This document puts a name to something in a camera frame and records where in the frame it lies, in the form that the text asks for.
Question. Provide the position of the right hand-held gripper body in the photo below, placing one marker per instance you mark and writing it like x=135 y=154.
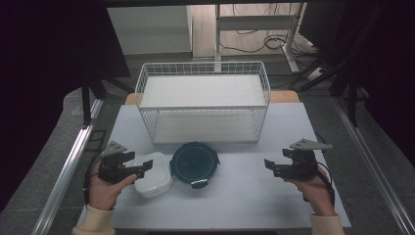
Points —
x=303 y=164

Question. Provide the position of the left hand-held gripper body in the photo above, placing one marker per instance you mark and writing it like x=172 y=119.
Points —
x=112 y=168

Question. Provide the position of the white square food container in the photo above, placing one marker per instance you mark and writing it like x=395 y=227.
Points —
x=156 y=182

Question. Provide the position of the round dark-lidded glass container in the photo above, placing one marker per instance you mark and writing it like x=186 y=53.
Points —
x=194 y=163

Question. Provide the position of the person's left hand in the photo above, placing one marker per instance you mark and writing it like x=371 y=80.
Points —
x=104 y=194

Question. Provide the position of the person's right hand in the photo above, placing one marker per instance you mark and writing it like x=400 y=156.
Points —
x=318 y=196

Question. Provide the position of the black metal stand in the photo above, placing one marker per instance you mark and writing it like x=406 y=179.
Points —
x=86 y=104
x=351 y=98

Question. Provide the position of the white power strip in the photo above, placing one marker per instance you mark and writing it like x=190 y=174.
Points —
x=314 y=73

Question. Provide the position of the white cabinet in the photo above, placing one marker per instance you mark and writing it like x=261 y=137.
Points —
x=150 y=31

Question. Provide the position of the metal floor rail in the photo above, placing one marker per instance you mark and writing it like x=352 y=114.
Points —
x=375 y=166
x=65 y=176

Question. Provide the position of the white metal desk frame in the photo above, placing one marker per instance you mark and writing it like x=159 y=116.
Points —
x=254 y=23

